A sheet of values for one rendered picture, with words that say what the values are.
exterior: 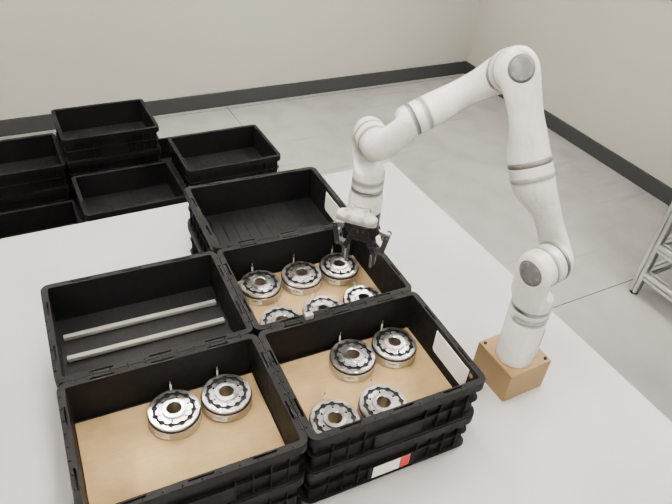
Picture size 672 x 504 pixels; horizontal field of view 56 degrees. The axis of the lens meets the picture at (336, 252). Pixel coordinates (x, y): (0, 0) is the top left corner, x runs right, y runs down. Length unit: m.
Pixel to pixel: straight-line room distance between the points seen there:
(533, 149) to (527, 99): 0.10
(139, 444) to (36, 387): 0.40
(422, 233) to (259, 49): 2.55
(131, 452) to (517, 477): 0.82
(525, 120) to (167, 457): 0.96
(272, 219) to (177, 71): 2.50
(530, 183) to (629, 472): 0.70
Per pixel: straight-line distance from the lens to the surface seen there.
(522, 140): 1.34
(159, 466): 1.29
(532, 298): 1.43
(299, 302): 1.58
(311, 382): 1.40
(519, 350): 1.55
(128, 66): 4.16
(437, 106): 1.30
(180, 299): 1.60
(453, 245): 2.07
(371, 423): 1.23
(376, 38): 4.78
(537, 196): 1.36
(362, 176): 1.32
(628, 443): 1.69
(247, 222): 1.84
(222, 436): 1.32
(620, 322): 3.16
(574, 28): 4.55
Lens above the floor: 1.90
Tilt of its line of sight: 38 degrees down
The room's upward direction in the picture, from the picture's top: 6 degrees clockwise
